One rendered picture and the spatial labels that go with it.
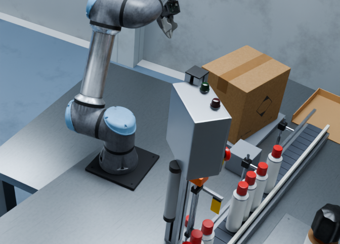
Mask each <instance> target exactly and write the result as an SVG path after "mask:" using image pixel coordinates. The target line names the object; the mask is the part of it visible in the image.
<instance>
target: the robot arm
mask: <svg viewBox="0 0 340 244"><path fill-rule="evenodd" d="M180 12H181V11H180V6H179V2H178V1H177V0H88V3H87V6H86V16H87V17H88V18H89V19H90V26H91V28H92V30H93V31H92V35H91V40H90V45H89V50H88V55H87V60H86V65H85V69H84V73H83V79H82V83H81V88H80V93H79V94H78V95H76V96H75V98H74V100H71V101H70V102H69V103H68V107H67V108H66V111H65V122H66V125H67V127H68V129H69V130H71V131H74V132H76V133H78V134H83V135H86V136H90V137H93V138H96V139H100V140H103V141H104V146H103V148H102V150H101V153H100V156H99V164H100V167H101V168H102V169H103V170H104V171H106V172H108V173H110V174H114V175H124V174H128V173H130V172H132V171H133V170H134V169H135V168H136V167H137V165H138V155H137V153H136V150H135V131H136V119H135V116H134V114H133V113H132V112H131V111H130V110H128V109H127V108H124V107H121V106H116V107H114V106H112V107H109V108H108V109H105V101H104V100H103V93H104V88H105V84H106V78H107V74H108V69H109V64H110V59H111V55H112V50H113V45H114V41H115V36H116V35H117V34H118V33H119V32H121V28H122V27H125V28H130V29H134V28H140V27H144V26H146V25H148V24H150V23H152V22H153V21H155V20H156V21H157V23H158V25H159V27H160V28H161V29H162V31H163V32H164V34H165V35H166V36H167V37H168V38H172V35H173V31H174V30H175V29H176V28H178V24H177V23H176V22H174V16H173V15H176V14H178V13H180ZM164 17H165V18H164Z"/></svg>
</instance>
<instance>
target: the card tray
mask: <svg viewBox="0 0 340 244"><path fill-rule="evenodd" d="M314 108H315V109H316V112H315V113H314V114H313V115H312V116H311V118H310V119H309V120H308V121H307V122H306V123H308V124H312V125H314V126H316V127H318V128H321V129H324V128H325V127H326V126H327V125H330V127H329V129H328V130H327V132H328V133H329V137H328V139H329V140H331V141H333V142H335V143H337V144H340V96H337V95H335V94H333V93H330V92H328V91H326V90H323V89H321V88H319V89H318V90H317V91H316V92H315V93H314V94H313V95H312V96H311V97H310V98H309V99H308V100H307V101H306V102H305V103H304V104H303V105H302V106H301V107H300V108H299V109H298V110H297V111H296V112H295V113H294V114H293V116H292V119H291V122H293V123H295V124H297V125H299V124H300V123H301V122H302V121H303V120H304V119H305V118H306V117H307V115H308V114H309V113H310V112H311V111H312V110H313V109H314ZM302 127H303V126H302Z"/></svg>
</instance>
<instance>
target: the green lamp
mask: <svg viewBox="0 0 340 244"><path fill-rule="evenodd" d="M199 91H200V92H201V93H204V94H206V93H209V91H210V89H209V83H207V82H203V83H202V84H201V87H200V88H199Z"/></svg>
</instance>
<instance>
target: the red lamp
mask: <svg viewBox="0 0 340 244"><path fill-rule="evenodd" d="M220 107H221V105H220V100H219V98H213V99H212V100H211V103H210V108H211V109H213V110H218V109H220Z"/></svg>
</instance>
